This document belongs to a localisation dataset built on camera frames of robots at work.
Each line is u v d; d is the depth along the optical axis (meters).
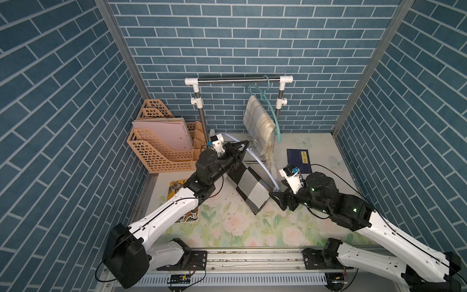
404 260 0.42
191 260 0.73
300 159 1.08
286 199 0.57
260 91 0.79
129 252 0.38
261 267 0.73
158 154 0.89
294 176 0.56
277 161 1.08
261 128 0.83
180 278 0.72
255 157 0.65
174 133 0.89
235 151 0.60
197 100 0.78
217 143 0.66
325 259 0.65
